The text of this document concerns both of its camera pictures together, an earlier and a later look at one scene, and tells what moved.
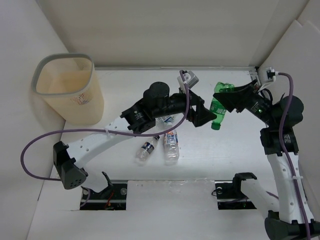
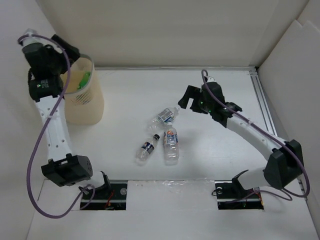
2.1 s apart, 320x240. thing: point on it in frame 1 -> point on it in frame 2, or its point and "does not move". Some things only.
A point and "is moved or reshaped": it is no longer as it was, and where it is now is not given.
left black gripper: x=201 y=115 -> x=73 y=52
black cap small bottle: x=147 y=148 does not move
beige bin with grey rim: x=69 y=82 does not move
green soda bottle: x=216 y=108 is moved or reshaped
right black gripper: x=239 y=98 -> x=193 y=92
